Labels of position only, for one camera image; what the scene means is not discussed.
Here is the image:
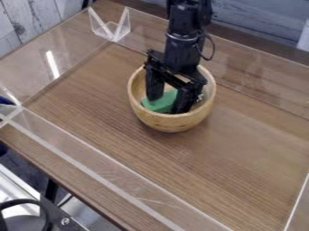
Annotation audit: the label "green rectangular block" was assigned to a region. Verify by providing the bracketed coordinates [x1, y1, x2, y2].
[140, 88, 177, 114]

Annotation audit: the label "brown wooden bowl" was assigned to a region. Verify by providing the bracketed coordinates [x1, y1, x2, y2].
[127, 65, 216, 133]

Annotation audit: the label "clear acrylic corner bracket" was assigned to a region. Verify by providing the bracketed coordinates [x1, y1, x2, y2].
[88, 7, 129, 42]

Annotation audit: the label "black metal bracket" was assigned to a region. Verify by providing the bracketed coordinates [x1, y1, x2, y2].
[40, 198, 89, 231]

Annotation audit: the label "black table leg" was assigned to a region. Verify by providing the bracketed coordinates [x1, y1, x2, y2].
[44, 180, 58, 203]

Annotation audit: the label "clear acrylic front wall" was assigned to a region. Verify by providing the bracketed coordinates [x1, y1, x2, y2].
[0, 87, 232, 231]

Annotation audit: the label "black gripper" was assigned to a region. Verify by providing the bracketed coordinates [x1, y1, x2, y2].
[144, 32, 207, 115]

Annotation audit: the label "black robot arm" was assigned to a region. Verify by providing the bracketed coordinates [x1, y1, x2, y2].
[141, 0, 214, 114]

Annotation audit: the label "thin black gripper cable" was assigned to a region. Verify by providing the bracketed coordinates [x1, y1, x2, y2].
[194, 30, 216, 61]

